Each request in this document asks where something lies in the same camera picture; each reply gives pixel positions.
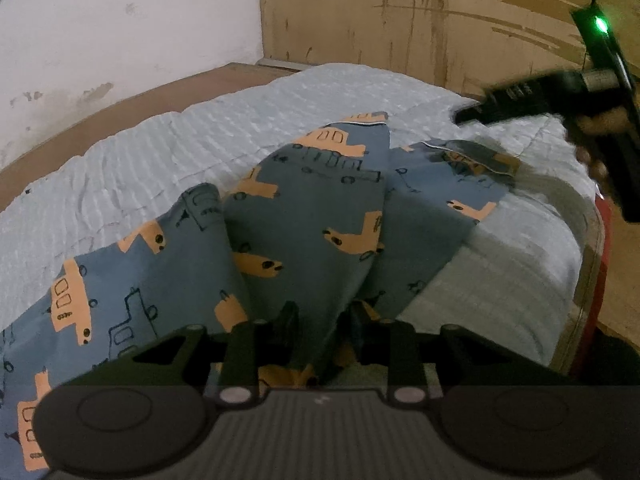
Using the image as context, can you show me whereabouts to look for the red bed side panel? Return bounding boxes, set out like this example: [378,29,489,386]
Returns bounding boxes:
[570,195,613,381]

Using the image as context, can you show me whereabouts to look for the person's right hand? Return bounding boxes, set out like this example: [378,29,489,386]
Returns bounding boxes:
[572,110,626,182]

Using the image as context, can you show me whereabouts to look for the white trim strip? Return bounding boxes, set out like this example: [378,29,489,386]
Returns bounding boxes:
[255,57,303,71]

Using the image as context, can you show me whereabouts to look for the brown bed mattress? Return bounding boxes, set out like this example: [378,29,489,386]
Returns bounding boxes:
[0,61,301,211]

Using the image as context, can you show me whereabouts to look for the plywood board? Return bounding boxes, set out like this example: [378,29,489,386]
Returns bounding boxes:
[257,0,640,111]

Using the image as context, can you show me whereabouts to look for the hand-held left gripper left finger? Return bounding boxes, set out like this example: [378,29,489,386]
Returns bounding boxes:
[92,302,301,407]

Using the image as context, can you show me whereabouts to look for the light blue quilted blanket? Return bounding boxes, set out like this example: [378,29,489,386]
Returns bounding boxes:
[0,62,601,377]

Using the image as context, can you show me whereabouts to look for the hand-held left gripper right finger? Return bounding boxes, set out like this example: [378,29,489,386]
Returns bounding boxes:
[349,302,563,407]

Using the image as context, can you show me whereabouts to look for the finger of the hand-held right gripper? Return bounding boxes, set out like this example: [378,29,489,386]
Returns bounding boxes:
[452,71,581,127]

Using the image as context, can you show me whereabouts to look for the blue truck print pants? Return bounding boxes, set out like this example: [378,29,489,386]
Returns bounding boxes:
[0,110,521,477]

